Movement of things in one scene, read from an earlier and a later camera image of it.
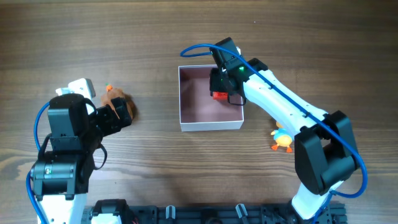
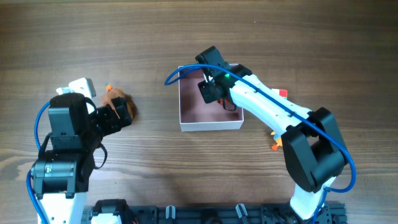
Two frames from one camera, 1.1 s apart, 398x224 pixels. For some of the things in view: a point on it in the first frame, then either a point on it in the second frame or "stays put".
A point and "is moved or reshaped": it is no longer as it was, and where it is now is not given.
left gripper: (112, 121) stays put
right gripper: (216, 83) → (208, 92)
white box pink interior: (198, 111) stays put
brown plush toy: (112, 93) stays put
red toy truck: (218, 95) is moved or reshaped
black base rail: (335, 213) stays put
